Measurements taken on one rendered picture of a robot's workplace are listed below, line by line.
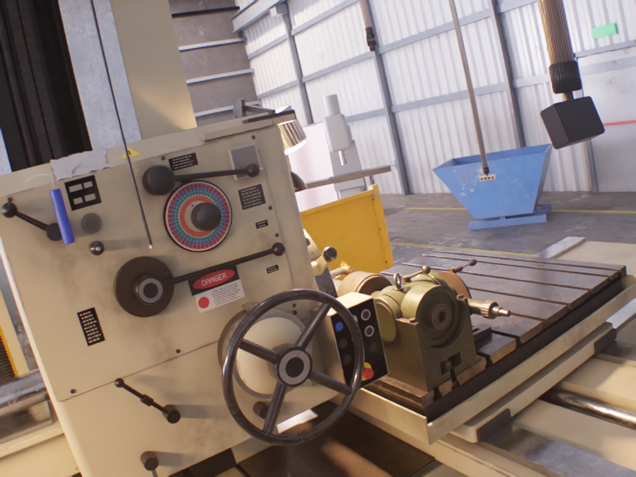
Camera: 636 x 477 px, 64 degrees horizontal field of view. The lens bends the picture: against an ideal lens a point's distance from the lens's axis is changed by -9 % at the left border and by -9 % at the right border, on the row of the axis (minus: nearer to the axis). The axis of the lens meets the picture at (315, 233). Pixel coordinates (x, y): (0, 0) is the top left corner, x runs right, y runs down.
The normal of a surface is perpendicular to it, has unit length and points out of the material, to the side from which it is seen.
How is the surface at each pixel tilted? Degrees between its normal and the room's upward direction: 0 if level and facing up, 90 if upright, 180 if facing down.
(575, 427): 0
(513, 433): 0
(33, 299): 90
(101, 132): 90
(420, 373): 90
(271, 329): 60
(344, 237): 90
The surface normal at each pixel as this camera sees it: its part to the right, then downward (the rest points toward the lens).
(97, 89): 0.51, 0.04
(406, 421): -0.83, 0.29
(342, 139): -0.07, 0.20
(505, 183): -0.48, 0.27
